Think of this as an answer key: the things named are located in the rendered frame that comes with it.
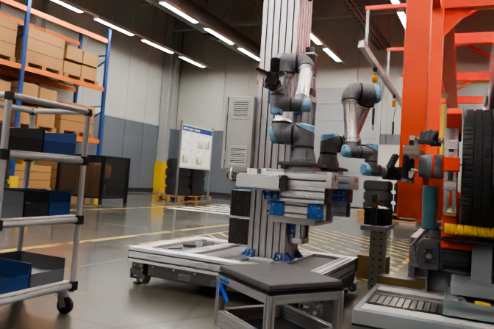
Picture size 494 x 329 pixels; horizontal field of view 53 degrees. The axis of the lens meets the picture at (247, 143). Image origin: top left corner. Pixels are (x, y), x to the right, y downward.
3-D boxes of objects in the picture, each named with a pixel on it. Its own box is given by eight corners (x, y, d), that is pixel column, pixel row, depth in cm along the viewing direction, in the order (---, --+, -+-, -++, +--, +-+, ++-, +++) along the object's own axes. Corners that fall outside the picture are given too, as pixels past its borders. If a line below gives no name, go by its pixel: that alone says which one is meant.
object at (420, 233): (421, 272, 327) (423, 238, 329) (406, 269, 331) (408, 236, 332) (437, 239, 553) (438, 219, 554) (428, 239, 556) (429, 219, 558)
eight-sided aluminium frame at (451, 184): (455, 218, 253) (459, 112, 257) (442, 217, 256) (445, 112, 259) (456, 214, 303) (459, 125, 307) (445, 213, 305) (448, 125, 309)
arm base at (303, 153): (286, 161, 283) (287, 144, 283) (295, 163, 296) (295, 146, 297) (311, 162, 276) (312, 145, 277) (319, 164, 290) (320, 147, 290)
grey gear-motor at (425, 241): (492, 305, 282) (493, 243, 284) (414, 294, 299) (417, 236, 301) (489, 299, 298) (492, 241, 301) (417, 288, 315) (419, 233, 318)
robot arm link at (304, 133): (313, 145, 280) (314, 122, 281) (290, 145, 282) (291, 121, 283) (314, 147, 291) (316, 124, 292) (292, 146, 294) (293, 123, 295)
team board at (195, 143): (184, 205, 1117) (190, 120, 1131) (165, 203, 1139) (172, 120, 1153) (216, 204, 1252) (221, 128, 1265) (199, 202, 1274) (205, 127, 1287)
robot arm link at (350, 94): (343, 77, 300) (346, 154, 286) (360, 78, 302) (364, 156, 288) (337, 84, 311) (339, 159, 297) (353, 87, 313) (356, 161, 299)
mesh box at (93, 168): (99, 203, 982) (103, 155, 988) (52, 198, 1038) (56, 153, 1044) (128, 203, 1060) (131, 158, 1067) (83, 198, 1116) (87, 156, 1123)
